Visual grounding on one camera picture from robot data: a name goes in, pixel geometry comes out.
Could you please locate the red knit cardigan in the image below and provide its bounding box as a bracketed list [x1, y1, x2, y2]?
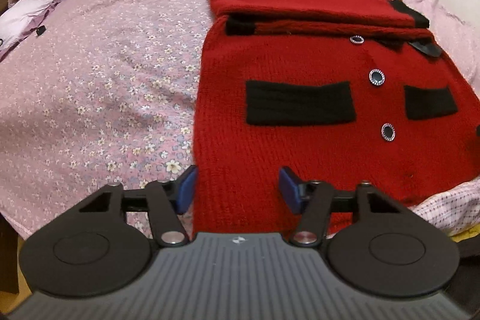
[193, 0, 479, 233]

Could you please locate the pink floral bed sheet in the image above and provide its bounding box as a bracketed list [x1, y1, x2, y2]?
[1, 0, 479, 238]

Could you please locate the small black clip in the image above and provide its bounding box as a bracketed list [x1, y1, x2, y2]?
[36, 25, 47, 36]

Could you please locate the white purple frilled pillow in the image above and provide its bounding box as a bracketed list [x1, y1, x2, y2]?
[1, 0, 62, 60]

